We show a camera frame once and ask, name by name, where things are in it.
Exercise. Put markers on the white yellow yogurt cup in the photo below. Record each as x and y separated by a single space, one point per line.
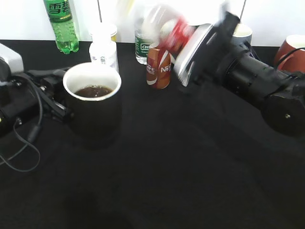
104 26

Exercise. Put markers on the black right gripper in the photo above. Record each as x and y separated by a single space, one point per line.
214 55

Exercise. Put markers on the clear water bottle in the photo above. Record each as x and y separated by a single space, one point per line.
142 43

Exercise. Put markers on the white blueberry milk carton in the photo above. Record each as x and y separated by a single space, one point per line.
103 50

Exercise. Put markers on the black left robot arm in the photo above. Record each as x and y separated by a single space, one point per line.
26 95

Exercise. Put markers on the red mug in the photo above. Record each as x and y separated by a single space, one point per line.
296 61

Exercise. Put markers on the green sprite bottle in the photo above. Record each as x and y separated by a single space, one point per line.
60 17

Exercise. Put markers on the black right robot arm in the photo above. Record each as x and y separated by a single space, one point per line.
279 96

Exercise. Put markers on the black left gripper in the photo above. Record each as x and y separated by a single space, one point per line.
51 91

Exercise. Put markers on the cola bottle red label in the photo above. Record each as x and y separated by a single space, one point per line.
168 27

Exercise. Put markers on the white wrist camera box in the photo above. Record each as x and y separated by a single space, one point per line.
12 59

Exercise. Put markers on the grey mug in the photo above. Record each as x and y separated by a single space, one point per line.
242 33

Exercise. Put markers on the black mug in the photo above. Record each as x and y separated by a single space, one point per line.
93 93

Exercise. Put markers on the brown nescafe coffee bottle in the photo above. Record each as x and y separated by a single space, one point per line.
158 67

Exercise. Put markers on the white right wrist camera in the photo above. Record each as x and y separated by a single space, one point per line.
185 60

